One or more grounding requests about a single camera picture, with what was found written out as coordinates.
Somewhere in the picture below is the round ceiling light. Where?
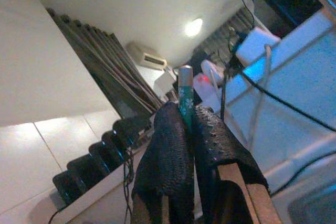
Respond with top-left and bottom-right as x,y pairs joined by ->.
183,18 -> 204,38

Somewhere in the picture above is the white charger block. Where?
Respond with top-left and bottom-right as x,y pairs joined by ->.
235,26 -> 282,67

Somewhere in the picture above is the dark striped curtain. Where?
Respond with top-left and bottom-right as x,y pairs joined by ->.
46,7 -> 165,120

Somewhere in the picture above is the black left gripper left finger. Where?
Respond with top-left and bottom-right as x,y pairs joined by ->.
130,102 -> 195,224

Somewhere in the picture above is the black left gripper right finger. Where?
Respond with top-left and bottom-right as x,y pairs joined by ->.
192,105 -> 276,224

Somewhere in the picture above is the stainless steel sink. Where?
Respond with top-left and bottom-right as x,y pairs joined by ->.
287,179 -> 336,224

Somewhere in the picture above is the black power adapter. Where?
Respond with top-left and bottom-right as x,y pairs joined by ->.
67,154 -> 106,190
89,142 -> 124,172
102,131 -> 132,156
112,118 -> 152,146
52,170 -> 79,204

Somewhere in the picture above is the grey cable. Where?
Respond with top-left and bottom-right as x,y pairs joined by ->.
230,44 -> 273,147

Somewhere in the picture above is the white small box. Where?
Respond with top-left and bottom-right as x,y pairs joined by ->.
153,70 -> 177,102

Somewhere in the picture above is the white air conditioner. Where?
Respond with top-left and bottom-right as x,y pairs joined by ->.
127,41 -> 168,71

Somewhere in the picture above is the white strip with red light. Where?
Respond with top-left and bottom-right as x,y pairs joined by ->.
193,72 -> 226,109

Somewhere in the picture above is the white power strip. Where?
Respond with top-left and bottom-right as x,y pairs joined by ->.
49,155 -> 137,210

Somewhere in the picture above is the white round plug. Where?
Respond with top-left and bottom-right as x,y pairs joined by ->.
201,59 -> 224,83

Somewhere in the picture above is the black wall cable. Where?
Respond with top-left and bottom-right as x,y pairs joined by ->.
222,62 -> 336,132
270,150 -> 336,196

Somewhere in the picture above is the green floral chopstick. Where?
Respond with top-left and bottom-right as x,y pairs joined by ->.
177,65 -> 196,133

